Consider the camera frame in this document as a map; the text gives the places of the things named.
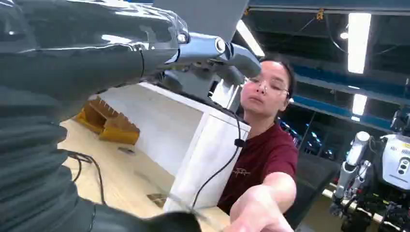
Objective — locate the ribbed grey left arm sleeve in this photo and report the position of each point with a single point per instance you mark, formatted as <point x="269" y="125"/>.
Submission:
<point x="29" y="160"/>

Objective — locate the white desk partition board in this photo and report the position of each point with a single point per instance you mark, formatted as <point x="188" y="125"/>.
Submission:
<point x="179" y="134"/>

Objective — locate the blue steel beam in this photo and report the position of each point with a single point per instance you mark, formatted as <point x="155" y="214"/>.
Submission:
<point x="339" y="110"/>

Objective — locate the white and silver humanoid robot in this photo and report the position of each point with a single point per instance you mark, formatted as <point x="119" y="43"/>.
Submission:
<point x="384" y="173"/>

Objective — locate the long wide ceiling light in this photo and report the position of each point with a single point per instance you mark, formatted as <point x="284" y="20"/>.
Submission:
<point x="358" y="43"/>

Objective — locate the slanted ceiling light strip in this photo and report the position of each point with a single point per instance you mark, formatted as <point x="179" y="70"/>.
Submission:
<point x="250" y="37"/>

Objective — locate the black chair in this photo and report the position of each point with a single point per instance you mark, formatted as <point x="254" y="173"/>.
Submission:
<point x="312" y="179"/>

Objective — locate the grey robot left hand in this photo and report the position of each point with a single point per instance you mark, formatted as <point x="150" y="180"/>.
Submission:
<point x="80" y="38"/>

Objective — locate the clear-rimmed glasses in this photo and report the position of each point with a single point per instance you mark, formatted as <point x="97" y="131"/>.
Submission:
<point x="272" y="85"/>

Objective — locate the person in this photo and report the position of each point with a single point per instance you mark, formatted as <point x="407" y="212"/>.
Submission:
<point x="259" y="153"/>

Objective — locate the person's hand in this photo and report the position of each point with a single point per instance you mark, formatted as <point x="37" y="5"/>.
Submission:
<point x="256" y="211"/>

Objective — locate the yellow wooden card box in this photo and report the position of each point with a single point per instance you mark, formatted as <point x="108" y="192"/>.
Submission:
<point x="110" y="123"/>

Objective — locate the short ceiling light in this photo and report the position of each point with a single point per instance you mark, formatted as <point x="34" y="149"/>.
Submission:
<point x="359" y="105"/>

